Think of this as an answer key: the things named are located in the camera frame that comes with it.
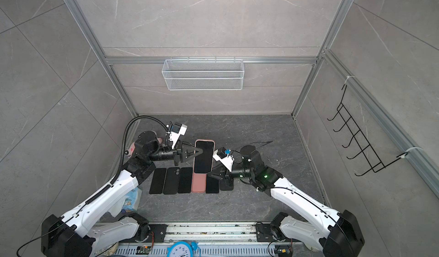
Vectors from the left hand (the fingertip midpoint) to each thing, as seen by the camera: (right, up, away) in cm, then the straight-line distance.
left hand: (203, 150), depth 62 cm
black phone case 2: (+9, -13, -1) cm, 15 cm away
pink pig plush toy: (-44, -3, +30) cm, 53 cm away
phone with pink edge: (0, -5, +2) cm, 6 cm away
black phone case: (-20, -20, +26) cm, 39 cm away
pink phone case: (-5, -21, +26) cm, 33 cm away
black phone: (+2, -22, +26) cm, 34 cm away
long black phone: (-13, -20, +27) cm, 36 cm away
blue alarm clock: (-9, -41, +6) cm, 43 cm away
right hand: (+3, -10, +6) cm, 12 cm away
